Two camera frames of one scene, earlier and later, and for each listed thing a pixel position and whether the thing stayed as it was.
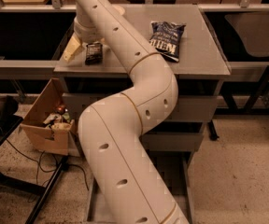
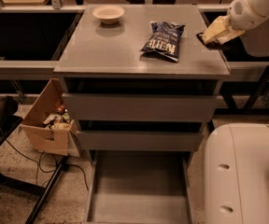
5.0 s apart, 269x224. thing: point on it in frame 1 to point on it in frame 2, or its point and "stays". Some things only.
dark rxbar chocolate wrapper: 93,55 to 230,47
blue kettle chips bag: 164,37 stays
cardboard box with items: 48,124 stays
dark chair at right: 262,35 stays
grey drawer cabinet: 179,133 stays
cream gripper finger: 71,49 to 217,27
